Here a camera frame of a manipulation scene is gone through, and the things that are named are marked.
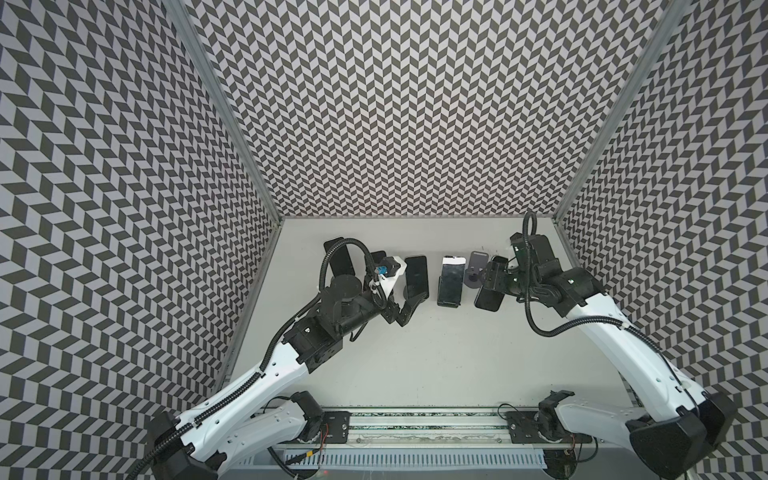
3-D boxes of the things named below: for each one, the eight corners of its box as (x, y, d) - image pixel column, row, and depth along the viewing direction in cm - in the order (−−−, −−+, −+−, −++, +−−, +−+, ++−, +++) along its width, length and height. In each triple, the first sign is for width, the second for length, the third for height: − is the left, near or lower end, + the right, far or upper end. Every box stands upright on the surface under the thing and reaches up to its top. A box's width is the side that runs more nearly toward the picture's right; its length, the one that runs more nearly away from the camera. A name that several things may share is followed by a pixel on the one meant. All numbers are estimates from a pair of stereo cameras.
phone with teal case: (435, 308, 96) (439, 284, 85) (438, 279, 103) (442, 254, 92) (456, 311, 96) (464, 288, 84) (458, 282, 102) (465, 257, 91)
